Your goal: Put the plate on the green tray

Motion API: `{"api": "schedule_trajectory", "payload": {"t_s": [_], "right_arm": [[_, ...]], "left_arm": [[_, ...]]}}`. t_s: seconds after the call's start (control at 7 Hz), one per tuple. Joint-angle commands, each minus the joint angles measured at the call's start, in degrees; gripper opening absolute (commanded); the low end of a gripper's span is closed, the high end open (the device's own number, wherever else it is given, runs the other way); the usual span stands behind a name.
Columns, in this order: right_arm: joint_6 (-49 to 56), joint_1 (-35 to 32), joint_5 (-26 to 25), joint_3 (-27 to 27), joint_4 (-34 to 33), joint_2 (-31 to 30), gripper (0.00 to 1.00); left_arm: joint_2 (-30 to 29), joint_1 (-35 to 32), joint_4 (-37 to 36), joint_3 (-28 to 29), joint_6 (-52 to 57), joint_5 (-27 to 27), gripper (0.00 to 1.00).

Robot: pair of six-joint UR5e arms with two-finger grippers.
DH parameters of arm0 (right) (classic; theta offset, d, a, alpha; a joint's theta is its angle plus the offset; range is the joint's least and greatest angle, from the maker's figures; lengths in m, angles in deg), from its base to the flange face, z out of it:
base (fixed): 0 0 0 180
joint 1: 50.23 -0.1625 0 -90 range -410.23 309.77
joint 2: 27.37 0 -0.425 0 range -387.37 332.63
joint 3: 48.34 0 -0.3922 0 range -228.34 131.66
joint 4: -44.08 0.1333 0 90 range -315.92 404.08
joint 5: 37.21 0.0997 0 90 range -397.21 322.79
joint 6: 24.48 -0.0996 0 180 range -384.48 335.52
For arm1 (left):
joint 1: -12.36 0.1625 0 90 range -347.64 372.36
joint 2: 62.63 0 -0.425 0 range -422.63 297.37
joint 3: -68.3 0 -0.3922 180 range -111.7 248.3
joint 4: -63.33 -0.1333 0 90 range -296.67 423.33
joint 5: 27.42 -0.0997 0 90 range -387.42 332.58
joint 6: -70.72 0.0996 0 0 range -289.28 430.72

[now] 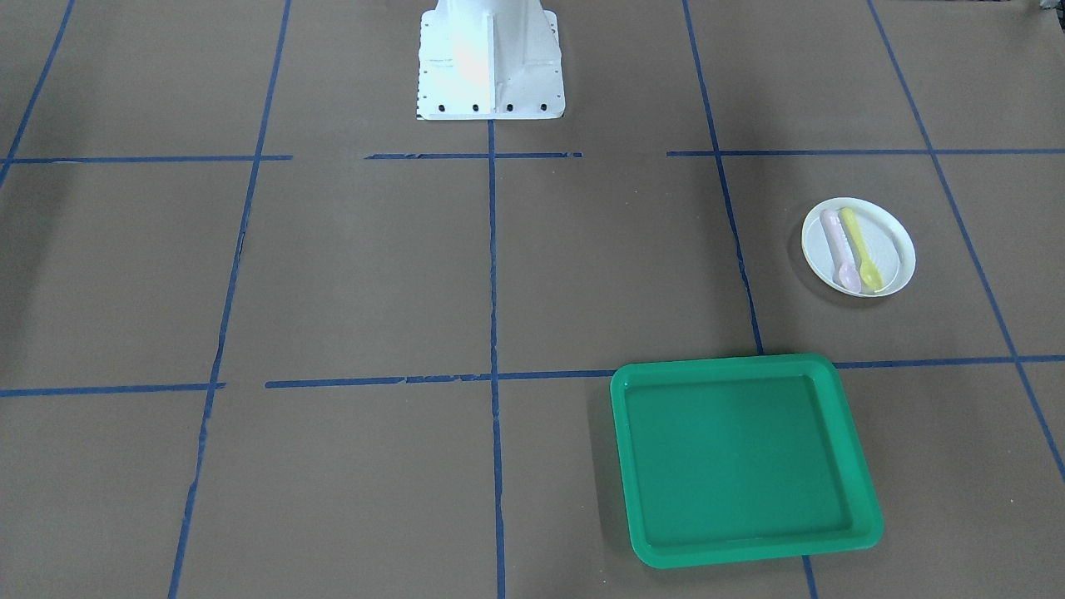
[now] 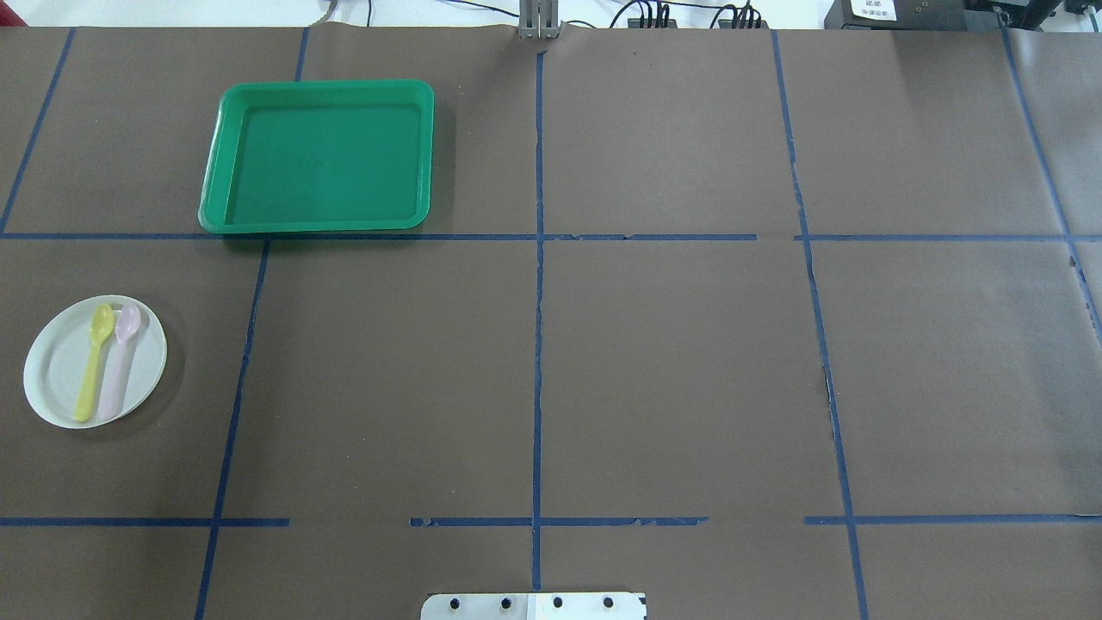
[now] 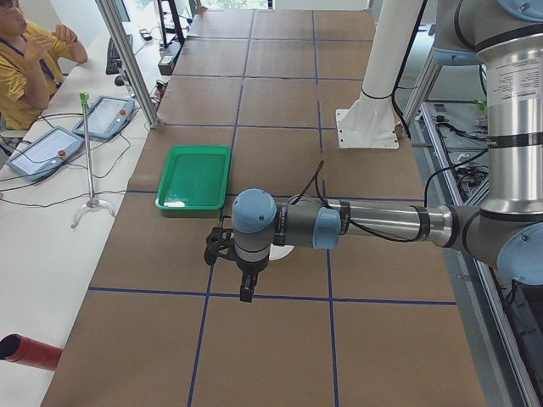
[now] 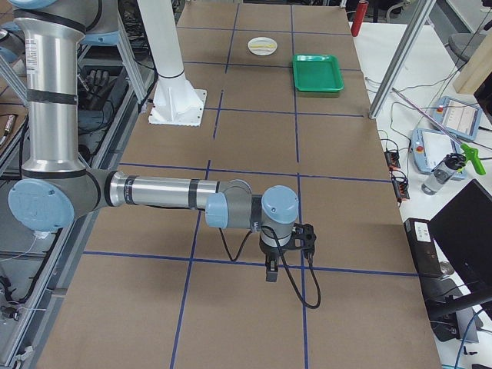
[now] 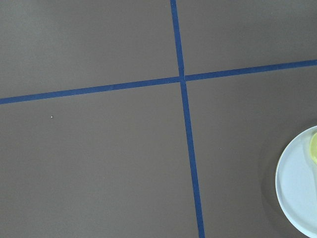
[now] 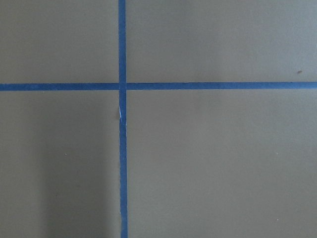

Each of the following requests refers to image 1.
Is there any white round plate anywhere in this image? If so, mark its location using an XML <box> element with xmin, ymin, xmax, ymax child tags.
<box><xmin>800</xmin><ymin>196</ymin><xmax>916</xmax><ymax>300</ymax></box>

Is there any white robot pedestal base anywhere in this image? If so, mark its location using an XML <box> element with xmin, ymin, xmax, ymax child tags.
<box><xmin>415</xmin><ymin>1</ymin><xmax>567</xmax><ymax>122</ymax></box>

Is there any yellow plastic spoon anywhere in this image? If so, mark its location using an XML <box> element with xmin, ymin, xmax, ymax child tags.
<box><xmin>838</xmin><ymin>207</ymin><xmax>884</xmax><ymax>293</ymax></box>

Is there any green plastic tray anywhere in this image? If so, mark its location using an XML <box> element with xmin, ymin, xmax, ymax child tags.
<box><xmin>610</xmin><ymin>354</ymin><xmax>884</xmax><ymax>569</ymax></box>

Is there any pink plastic spoon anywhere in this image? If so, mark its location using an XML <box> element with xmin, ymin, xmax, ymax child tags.
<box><xmin>820</xmin><ymin>210</ymin><xmax>863</xmax><ymax>295</ymax></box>

